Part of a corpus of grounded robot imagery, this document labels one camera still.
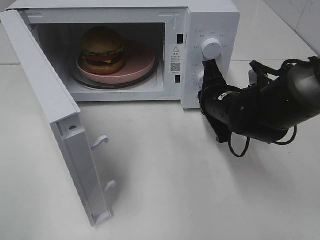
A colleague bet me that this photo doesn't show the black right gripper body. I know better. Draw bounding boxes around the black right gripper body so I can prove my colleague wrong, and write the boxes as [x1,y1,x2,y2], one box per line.
[198,75,231,144]

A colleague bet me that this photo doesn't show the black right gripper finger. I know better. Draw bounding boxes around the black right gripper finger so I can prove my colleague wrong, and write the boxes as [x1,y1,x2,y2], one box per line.
[202,59,223,78]

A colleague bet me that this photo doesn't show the white timer knob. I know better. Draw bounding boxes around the white timer knob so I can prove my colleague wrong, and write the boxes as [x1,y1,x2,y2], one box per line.
[196,71,205,89]

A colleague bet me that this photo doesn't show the pink round plate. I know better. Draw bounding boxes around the pink round plate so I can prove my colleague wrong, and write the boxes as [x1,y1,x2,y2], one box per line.
[76,40,156,85]

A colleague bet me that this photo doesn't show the burger with lettuce and tomato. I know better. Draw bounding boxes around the burger with lettuce and tomato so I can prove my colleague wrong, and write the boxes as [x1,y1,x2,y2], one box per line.
[81,26,126,75]

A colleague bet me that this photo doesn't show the white microwave door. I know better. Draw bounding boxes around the white microwave door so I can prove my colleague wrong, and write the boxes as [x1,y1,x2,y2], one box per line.
[0,10,116,227]

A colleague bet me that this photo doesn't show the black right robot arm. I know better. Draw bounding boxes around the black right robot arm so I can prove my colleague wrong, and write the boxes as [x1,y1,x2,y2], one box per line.
[198,56,320,144]

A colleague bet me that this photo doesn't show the upper white power knob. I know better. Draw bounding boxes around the upper white power knob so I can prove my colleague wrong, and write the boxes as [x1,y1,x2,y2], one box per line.
[201,36,223,61]

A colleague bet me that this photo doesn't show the white microwave oven body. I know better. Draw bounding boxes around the white microwave oven body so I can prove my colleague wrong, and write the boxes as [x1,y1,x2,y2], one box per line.
[6,0,240,109]

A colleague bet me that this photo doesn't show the glass microwave turntable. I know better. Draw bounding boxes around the glass microwave turntable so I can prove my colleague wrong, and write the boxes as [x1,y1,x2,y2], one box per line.
[68,60,159,91]

